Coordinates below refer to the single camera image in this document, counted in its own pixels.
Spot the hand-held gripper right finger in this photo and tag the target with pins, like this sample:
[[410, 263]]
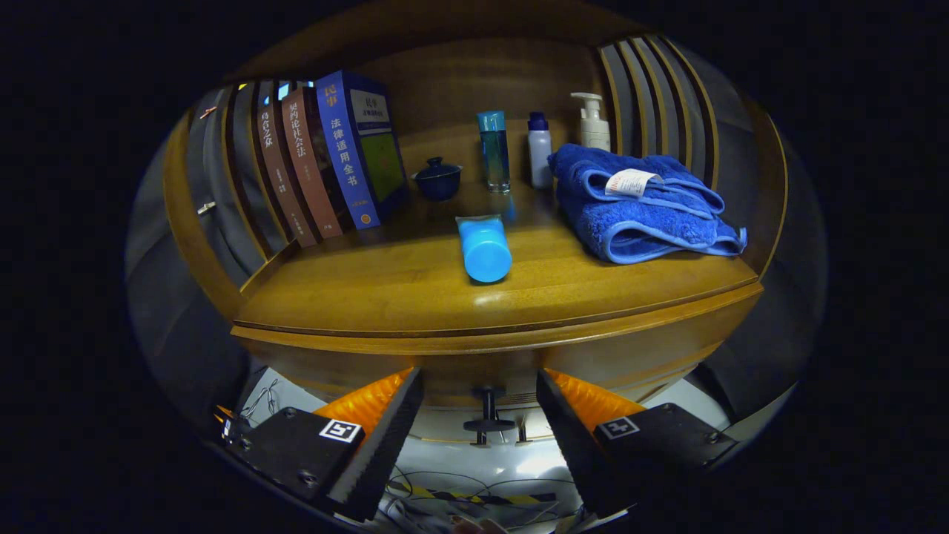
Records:
[[578, 449]]

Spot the wooden cabinet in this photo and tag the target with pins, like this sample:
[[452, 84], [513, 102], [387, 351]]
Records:
[[445, 81]]

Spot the dark brown book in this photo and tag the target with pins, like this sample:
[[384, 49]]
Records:
[[278, 170]]

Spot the yellow black hazard tape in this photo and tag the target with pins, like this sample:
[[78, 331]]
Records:
[[519, 498]]

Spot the white pump bottle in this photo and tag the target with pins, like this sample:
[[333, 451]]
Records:
[[595, 133]]

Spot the white bottle with blue cap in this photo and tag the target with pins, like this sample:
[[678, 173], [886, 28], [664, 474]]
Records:
[[540, 156]]

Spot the reddish brown book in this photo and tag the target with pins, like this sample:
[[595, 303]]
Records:
[[304, 159]]

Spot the blue squeeze tube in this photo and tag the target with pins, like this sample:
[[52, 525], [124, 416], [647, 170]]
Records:
[[485, 256]]

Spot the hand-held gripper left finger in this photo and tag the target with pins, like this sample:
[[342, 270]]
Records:
[[382, 452]]

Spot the folded blue towel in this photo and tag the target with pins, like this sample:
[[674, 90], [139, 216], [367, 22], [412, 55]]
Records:
[[630, 222]]

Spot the silver backdrop clip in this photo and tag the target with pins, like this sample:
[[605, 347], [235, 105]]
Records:
[[206, 208]]

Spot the thick blue book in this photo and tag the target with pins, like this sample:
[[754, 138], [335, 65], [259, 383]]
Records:
[[345, 159]]

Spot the clear blue glass bottle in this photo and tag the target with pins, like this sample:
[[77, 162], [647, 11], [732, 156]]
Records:
[[494, 156]]

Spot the blue lidded teacup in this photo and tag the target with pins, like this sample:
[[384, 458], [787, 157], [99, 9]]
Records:
[[437, 184]]

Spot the wooden countertop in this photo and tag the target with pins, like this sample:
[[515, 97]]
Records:
[[385, 285]]

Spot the wooden drawer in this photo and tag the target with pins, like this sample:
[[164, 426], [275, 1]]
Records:
[[667, 341]]

